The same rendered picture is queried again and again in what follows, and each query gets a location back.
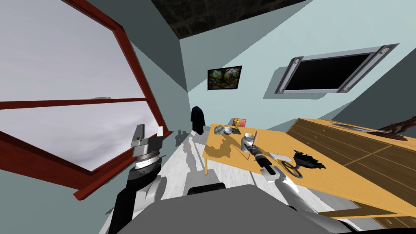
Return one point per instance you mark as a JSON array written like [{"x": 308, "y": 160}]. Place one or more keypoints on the black hanging coat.
[{"x": 197, "y": 120}]

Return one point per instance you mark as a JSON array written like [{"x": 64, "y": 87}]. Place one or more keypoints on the brown wooden dresser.
[{"x": 373, "y": 162}]

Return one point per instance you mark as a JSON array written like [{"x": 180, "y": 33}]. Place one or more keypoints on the white mug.
[{"x": 246, "y": 140}]

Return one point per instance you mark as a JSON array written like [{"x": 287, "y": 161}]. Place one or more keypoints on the dark brown carved thing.
[{"x": 395, "y": 131}]

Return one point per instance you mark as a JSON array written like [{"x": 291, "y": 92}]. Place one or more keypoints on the orange wooden table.
[{"x": 325, "y": 187}]

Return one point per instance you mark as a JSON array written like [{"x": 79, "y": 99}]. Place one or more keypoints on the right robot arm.
[{"x": 292, "y": 191}]

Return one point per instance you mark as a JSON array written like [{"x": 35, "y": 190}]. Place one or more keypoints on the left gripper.
[{"x": 148, "y": 148}]

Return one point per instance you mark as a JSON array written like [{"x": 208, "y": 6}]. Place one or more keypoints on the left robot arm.
[{"x": 130, "y": 195}]

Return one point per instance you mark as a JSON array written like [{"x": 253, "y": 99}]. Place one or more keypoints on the black wall television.
[{"x": 328, "y": 73}]

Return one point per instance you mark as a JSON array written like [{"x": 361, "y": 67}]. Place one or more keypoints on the black spiky plant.
[{"x": 307, "y": 160}]

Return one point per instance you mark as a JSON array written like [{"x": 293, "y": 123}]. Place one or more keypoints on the red-framed window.
[{"x": 65, "y": 81}]

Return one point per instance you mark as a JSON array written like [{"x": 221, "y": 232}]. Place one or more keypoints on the yellow figurine on black base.
[{"x": 237, "y": 125}]

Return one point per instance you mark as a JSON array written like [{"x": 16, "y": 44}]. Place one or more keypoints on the wooden stick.
[{"x": 255, "y": 138}]

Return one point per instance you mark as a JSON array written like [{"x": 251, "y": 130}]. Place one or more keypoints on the white flat thing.
[{"x": 279, "y": 157}]

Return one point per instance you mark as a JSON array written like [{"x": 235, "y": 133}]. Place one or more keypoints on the grey flat thing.
[{"x": 352, "y": 127}]

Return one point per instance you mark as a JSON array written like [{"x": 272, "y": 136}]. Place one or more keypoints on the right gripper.
[{"x": 254, "y": 151}]

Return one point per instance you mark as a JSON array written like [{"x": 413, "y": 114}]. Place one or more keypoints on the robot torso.
[{"x": 227, "y": 214}]

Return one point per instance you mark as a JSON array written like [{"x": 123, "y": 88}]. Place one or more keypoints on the framed colourful picture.
[{"x": 224, "y": 78}]

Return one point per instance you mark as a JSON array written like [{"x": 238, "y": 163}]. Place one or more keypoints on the red box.
[{"x": 242, "y": 122}]

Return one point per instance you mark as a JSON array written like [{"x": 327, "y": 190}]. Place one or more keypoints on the white bowl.
[{"x": 227, "y": 130}]

